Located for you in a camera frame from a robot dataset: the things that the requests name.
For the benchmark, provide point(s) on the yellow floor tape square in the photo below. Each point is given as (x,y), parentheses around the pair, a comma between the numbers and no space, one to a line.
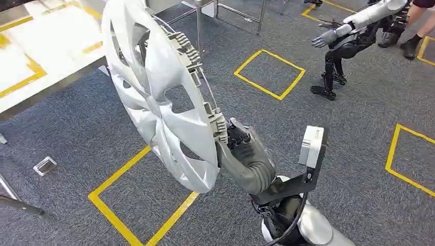
(390,159)

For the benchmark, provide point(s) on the companion robot grey hand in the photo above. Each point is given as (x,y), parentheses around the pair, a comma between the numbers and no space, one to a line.
(325,38)

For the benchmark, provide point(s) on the silver plastic wheel hubcap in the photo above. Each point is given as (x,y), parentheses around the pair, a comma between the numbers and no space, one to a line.
(159,102)

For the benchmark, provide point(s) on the person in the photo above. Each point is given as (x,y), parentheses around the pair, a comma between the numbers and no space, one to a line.
(412,46)

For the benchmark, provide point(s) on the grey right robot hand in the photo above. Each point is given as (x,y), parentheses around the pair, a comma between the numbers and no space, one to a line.
(253,166)

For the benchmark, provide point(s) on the steel floor outlet box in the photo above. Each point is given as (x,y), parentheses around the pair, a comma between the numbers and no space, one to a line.
(45,166)

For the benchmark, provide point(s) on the steel table with yellow tape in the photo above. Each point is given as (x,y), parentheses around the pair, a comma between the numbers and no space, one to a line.
(40,57)

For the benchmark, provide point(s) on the companion robot black legs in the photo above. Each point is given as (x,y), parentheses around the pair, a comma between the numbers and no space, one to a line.
(343,51)

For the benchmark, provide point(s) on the companion robot white arm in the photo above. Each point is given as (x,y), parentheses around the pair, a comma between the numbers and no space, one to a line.
(370,13)

